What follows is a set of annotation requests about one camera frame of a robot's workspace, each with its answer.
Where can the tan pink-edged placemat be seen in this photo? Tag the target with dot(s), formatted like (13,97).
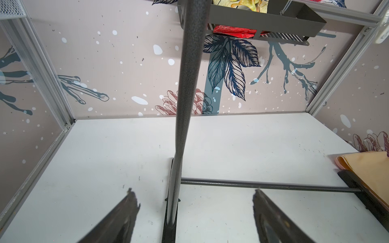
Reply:
(372,168)

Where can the black clothes rack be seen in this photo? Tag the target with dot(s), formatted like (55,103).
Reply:
(195,20)

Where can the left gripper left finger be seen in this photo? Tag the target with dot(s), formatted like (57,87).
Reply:
(118,225)

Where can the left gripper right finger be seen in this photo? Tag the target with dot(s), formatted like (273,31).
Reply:
(273,225)

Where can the red cassava chips bag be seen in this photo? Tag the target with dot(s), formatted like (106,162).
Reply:
(239,19)

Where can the dark wall basket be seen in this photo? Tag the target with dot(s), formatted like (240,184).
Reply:
(287,22)

